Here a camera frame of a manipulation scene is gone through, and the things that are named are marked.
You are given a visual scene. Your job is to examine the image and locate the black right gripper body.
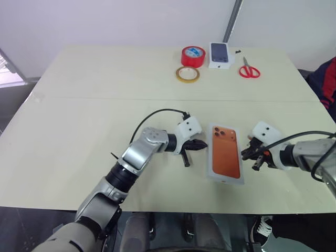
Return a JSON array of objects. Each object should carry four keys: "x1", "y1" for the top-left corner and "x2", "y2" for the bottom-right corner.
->
[{"x1": 250, "y1": 138, "x2": 271, "y2": 172}]

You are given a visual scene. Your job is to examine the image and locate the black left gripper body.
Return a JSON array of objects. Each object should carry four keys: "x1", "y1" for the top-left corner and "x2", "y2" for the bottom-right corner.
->
[{"x1": 180, "y1": 140, "x2": 194, "y2": 168}]

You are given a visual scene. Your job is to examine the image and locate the white box lid frame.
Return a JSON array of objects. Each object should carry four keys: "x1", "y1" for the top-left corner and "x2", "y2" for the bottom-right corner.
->
[{"x1": 205, "y1": 122, "x2": 246, "y2": 186}]

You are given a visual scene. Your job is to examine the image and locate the white box with blue phone print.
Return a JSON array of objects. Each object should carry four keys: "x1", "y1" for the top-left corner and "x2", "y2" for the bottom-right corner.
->
[{"x1": 208, "y1": 41, "x2": 235, "y2": 71}]

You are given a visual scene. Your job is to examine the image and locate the yellow tape roll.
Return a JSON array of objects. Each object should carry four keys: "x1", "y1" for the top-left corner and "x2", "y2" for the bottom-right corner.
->
[{"x1": 175, "y1": 66, "x2": 201, "y2": 84}]

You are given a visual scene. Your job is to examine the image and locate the black and white sneaker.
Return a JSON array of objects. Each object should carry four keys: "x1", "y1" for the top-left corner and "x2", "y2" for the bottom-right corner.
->
[{"x1": 250, "y1": 215, "x2": 274, "y2": 244}]

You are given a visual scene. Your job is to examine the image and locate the black shoe with white logo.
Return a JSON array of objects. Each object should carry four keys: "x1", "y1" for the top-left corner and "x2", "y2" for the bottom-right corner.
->
[
  {"x1": 182, "y1": 213, "x2": 195, "y2": 243},
  {"x1": 148, "y1": 213, "x2": 156, "y2": 240}
]

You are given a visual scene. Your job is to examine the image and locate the red tape roll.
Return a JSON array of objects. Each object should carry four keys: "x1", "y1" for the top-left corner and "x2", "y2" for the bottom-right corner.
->
[{"x1": 181, "y1": 46, "x2": 206, "y2": 69}]

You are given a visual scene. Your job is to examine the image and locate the dark rounded shape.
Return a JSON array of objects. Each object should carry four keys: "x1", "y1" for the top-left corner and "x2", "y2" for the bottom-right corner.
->
[
  {"x1": 194, "y1": 213, "x2": 225, "y2": 252},
  {"x1": 120, "y1": 212, "x2": 151, "y2": 252}
]

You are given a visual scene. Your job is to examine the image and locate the black trouser leg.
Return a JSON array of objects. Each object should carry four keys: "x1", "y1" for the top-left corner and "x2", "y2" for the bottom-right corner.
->
[{"x1": 271, "y1": 214, "x2": 336, "y2": 252}]

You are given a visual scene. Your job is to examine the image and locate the person in dark red jacket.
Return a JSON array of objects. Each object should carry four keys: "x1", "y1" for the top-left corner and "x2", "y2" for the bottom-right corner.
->
[{"x1": 306, "y1": 56, "x2": 336, "y2": 111}]

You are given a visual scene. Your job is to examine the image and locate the grey metal pole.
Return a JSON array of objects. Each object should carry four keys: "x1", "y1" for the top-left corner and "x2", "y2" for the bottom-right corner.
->
[{"x1": 223, "y1": 0, "x2": 244, "y2": 43}]

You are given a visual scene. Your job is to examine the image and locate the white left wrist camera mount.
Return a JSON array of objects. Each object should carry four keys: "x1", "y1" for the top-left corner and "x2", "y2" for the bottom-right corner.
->
[{"x1": 174, "y1": 117, "x2": 203, "y2": 156}]

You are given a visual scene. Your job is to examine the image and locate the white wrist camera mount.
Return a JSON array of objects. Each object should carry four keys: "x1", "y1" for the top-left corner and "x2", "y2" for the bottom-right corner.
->
[
  {"x1": 247, "y1": 121, "x2": 292, "y2": 171},
  {"x1": 174, "y1": 117, "x2": 203, "y2": 156}
]

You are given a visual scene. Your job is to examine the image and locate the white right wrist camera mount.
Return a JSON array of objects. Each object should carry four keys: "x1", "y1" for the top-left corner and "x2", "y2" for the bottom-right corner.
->
[{"x1": 247, "y1": 121, "x2": 292, "y2": 171}]

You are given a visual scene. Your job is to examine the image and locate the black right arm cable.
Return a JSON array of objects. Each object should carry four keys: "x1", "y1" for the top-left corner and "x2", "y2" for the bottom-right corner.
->
[{"x1": 264, "y1": 130, "x2": 336, "y2": 182}]

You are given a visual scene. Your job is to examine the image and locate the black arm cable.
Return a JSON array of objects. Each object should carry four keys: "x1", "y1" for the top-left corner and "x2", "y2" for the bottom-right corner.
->
[
  {"x1": 129, "y1": 108, "x2": 192, "y2": 148},
  {"x1": 264, "y1": 130, "x2": 336, "y2": 182}
]

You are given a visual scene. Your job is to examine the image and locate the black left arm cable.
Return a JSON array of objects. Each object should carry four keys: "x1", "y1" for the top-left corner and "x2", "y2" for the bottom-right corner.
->
[{"x1": 129, "y1": 108, "x2": 192, "y2": 148}]

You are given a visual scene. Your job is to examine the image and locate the red handled scissors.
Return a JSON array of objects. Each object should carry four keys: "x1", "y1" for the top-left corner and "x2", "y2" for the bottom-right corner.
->
[{"x1": 238, "y1": 56, "x2": 261, "y2": 79}]

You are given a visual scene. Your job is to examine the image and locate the grey window frame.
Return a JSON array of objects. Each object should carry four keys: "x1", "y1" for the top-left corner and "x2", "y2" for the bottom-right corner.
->
[{"x1": 0, "y1": 48, "x2": 28, "y2": 86}]

